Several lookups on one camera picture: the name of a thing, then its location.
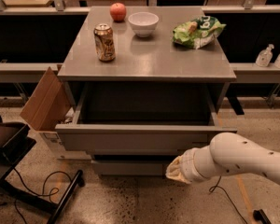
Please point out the foam-padded gripper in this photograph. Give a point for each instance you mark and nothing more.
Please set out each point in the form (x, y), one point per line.
(189, 166)

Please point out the grey top drawer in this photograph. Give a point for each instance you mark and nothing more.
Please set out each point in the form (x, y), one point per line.
(144, 115)

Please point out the grey drawer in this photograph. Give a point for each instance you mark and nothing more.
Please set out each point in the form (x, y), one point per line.
(154, 168)
(136, 151)
(144, 115)

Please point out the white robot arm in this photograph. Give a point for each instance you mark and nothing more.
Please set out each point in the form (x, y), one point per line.
(227, 154)

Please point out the grey bottom drawer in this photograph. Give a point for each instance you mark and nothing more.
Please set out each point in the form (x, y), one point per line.
(154, 168)

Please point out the grey drawer cabinet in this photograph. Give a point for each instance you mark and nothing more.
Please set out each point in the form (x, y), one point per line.
(152, 59)

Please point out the grey middle drawer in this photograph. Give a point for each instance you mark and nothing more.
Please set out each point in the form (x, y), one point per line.
(136, 151)

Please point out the black floor plug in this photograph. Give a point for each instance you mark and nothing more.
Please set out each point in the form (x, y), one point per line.
(259, 215)

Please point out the green chip bag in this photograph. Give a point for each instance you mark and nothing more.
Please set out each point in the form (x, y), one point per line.
(198, 33)

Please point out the open cardboard box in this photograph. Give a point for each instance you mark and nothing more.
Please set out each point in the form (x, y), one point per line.
(47, 107)

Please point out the white bowl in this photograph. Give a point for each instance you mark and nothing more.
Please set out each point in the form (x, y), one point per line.
(143, 23)

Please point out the gold soda can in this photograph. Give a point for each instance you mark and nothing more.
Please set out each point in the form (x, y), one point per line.
(103, 36)

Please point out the red apple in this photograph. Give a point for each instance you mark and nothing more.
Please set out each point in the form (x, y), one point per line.
(118, 12)

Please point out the black tray on stand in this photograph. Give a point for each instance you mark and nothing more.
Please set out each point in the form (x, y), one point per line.
(14, 145)

